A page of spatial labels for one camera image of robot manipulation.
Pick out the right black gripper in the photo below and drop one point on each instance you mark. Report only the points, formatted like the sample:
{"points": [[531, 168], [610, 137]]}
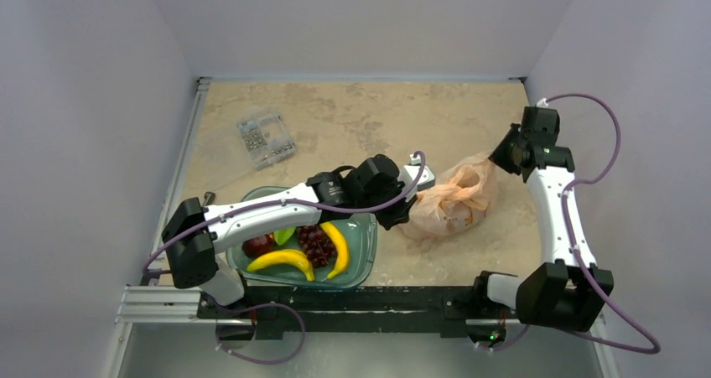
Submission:
{"points": [[509, 153]]}

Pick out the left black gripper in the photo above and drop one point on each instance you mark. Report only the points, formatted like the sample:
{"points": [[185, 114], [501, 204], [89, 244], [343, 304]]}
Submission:
{"points": [[400, 214]]}

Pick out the orange plastic bag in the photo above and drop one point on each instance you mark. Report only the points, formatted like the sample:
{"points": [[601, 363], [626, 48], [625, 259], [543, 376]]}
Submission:
{"points": [[463, 196]]}

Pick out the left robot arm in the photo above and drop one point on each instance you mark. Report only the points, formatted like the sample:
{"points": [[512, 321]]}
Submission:
{"points": [[196, 235]]}

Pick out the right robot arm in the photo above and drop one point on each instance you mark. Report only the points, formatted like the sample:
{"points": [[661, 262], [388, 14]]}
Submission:
{"points": [[559, 294]]}

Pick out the right yellow fake banana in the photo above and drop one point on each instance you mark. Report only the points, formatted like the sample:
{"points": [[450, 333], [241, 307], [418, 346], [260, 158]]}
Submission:
{"points": [[342, 260]]}

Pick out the yellow fake banana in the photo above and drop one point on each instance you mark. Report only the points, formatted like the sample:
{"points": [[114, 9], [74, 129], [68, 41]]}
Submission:
{"points": [[290, 257], [342, 260]]}

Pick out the purple fake grape bunch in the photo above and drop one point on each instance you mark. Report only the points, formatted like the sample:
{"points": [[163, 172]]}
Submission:
{"points": [[316, 245]]}

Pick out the green fake leaf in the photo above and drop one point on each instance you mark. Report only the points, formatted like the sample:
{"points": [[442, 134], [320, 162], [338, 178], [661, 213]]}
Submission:
{"points": [[281, 237]]}

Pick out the front yellow fake banana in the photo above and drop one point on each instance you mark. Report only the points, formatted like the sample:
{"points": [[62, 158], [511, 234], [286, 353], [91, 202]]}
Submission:
{"points": [[290, 257]]}

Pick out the dark red fake plum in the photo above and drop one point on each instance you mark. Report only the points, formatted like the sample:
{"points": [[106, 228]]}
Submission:
{"points": [[258, 246]]}

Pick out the teal plastic tray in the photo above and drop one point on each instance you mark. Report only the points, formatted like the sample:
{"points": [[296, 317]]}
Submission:
{"points": [[360, 232]]}

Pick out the clear screw box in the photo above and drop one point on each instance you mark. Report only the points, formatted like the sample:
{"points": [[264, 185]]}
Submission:
{"points": [[265, 137]]}

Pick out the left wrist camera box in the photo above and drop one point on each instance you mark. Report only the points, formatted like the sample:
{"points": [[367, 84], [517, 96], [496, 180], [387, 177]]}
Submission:
{"points": [[417, 173]]}

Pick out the black base frame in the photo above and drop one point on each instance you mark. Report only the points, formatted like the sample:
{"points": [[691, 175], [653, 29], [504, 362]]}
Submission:
{"points": [[449, 311]]}

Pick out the black metal clamp handle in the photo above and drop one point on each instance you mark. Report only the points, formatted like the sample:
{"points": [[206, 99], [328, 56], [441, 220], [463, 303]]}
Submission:
{"points": [[208, 198]]}

